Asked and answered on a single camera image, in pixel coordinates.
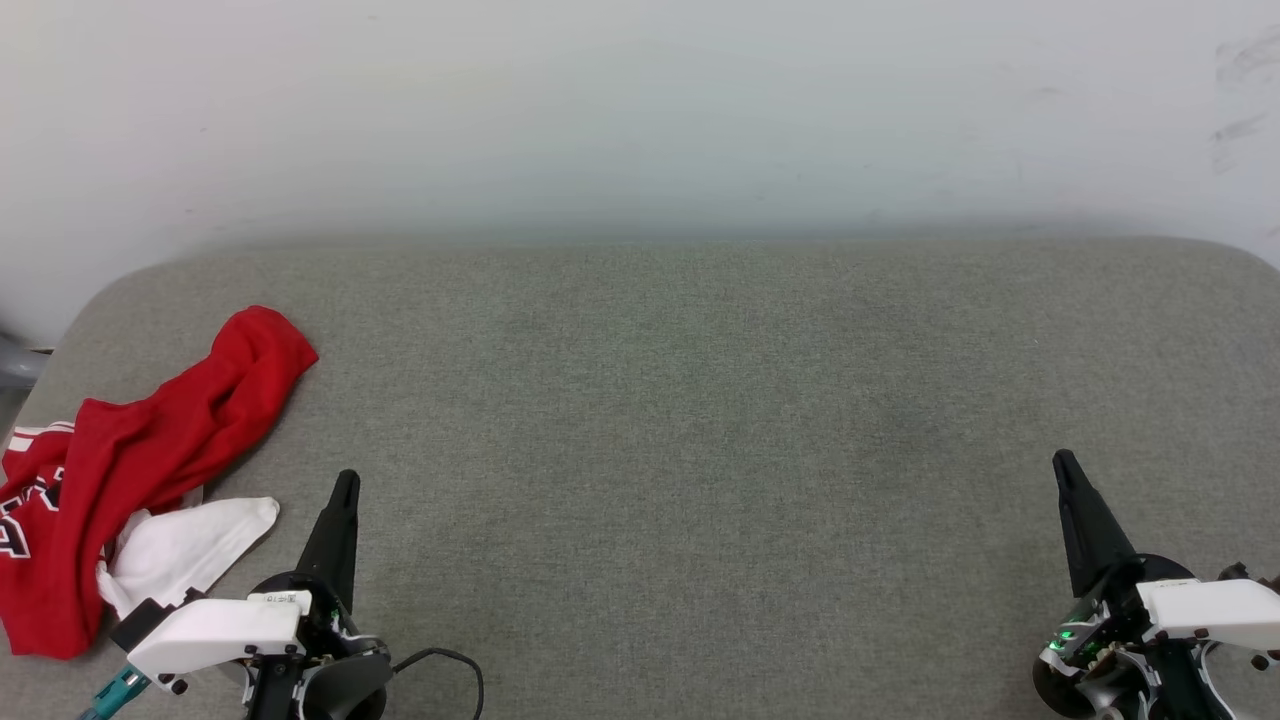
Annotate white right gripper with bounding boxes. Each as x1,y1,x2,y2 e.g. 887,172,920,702
1040,449,1280,681

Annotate red and white jersey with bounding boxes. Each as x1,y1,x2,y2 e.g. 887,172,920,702
0,305,320,661

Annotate grey fabric sofa seat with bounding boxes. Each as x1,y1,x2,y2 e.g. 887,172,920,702
0,236,1280,720

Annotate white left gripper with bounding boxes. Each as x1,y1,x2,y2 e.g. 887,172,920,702
127,469,393,693

